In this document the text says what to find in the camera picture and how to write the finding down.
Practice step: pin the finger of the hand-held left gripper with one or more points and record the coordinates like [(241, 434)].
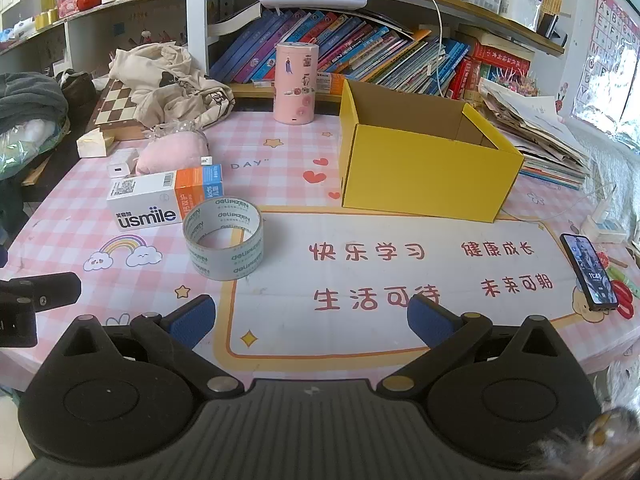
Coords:
[(50, 290), (2, 257)]

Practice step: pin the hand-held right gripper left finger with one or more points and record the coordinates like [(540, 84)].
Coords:
[(192, 317)]

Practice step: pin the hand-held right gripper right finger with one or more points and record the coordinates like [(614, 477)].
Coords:
[(430, 322)]

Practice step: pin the clear packing tape roll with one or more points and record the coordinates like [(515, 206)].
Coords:
[(200, 255)]

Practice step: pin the white orange toothpaste box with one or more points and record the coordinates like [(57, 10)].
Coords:
[(150, 205)]

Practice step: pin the yellow cardboard box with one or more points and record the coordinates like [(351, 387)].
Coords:
[(425, 170)]

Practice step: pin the pink plush pig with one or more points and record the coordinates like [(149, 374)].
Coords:
[(170, 152)]

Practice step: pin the iridescent plastic bag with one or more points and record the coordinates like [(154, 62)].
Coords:
[(25, 152)]

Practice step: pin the white charger adapter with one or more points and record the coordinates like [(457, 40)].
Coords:
[(122, 165)]

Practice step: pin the white tissue packet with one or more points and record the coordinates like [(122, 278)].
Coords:
[(92, 142)]

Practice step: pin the pink checked table mat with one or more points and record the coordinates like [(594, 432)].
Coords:
[(280, 185)]

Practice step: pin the grey blanket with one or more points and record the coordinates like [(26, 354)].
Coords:
[(30, 100)]

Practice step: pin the black smartphone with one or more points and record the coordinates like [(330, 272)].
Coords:
[(590, 272)]

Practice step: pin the dark brown bag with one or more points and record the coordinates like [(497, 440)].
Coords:
[(80, 95)]

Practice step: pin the wooden chess board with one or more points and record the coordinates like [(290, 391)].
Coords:
[(112, 105)]

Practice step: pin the red scissors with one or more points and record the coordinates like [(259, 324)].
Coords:
[(622, 297)]

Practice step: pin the white power strip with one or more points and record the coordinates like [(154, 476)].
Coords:
[(602, 227)]

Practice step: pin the person's fuzzy clothing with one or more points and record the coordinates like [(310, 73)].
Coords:
[(590, 450)]

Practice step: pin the stack of papers and booklets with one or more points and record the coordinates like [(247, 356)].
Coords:
[(540, 130)]

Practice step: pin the beige cloth bag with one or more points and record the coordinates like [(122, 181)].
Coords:
[(170, 85)]

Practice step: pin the pink cylinder with stickers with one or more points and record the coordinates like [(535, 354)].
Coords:
[(295, 85)]

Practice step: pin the row of colourful books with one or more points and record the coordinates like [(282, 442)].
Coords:
[(350, 45)]

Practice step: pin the thick white-paged book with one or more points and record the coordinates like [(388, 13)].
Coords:
[(235, 20)]

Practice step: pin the white bookshelf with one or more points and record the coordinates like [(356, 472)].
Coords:
[(197, 10)]

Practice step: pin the white desk lamp bar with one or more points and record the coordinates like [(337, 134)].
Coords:
[(310, 2)]

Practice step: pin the pink alphabet wall poster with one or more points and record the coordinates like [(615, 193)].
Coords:
[(607, 25)]

